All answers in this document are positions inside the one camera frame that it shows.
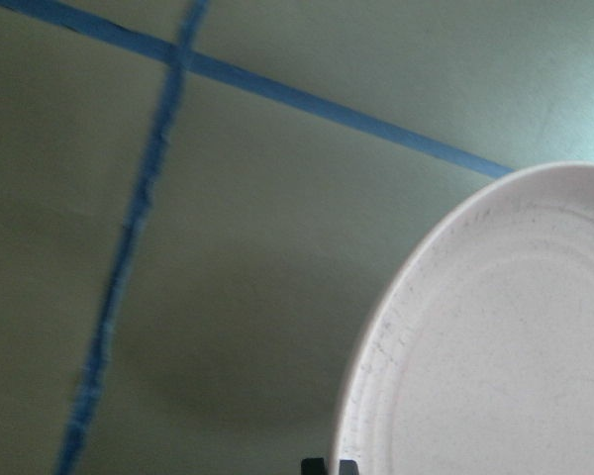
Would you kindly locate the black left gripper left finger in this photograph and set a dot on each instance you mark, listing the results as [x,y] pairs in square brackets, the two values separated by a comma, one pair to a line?
[313,466]

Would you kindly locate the pink plate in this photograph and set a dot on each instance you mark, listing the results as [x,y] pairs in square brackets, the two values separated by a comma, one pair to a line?
[479,357]

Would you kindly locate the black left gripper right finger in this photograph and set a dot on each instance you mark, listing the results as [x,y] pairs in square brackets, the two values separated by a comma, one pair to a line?
[348,467]

